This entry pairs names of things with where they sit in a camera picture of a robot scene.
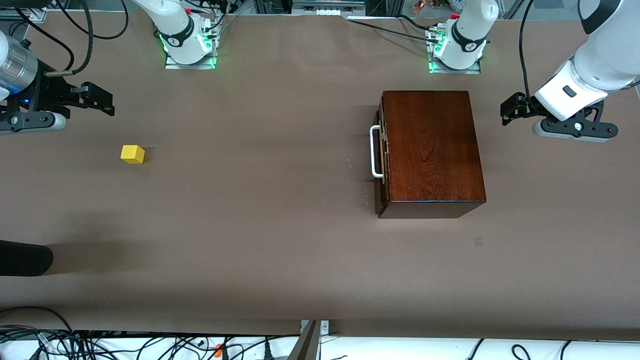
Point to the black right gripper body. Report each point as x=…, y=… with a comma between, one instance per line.
x=49, y=93

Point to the yellow wooden block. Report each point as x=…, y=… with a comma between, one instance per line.
x=132, y=154

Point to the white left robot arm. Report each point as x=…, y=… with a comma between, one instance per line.
x=470, y=40

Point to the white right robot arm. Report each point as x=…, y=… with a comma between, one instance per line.
x=180, y=35

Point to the dark brown wooden cabinet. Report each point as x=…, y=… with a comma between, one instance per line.
x=430, y=150

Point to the colourful small items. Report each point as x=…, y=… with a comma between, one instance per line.
x=435, y=5

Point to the black ribbed cylinder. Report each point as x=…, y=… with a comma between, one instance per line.
x=25, y=258

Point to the grey socket strip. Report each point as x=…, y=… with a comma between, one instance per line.
x=327, y=6

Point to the white board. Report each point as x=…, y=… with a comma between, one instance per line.
x=400, y=350

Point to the orange plug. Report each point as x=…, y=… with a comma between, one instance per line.
x=218, y=350

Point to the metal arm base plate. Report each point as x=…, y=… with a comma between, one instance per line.
x=172, y=64
x=436, y=69

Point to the aluminium frame profile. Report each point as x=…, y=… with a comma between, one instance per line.
x=20, y=14

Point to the aluminium bracket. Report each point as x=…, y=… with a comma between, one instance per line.
x=307, y=345

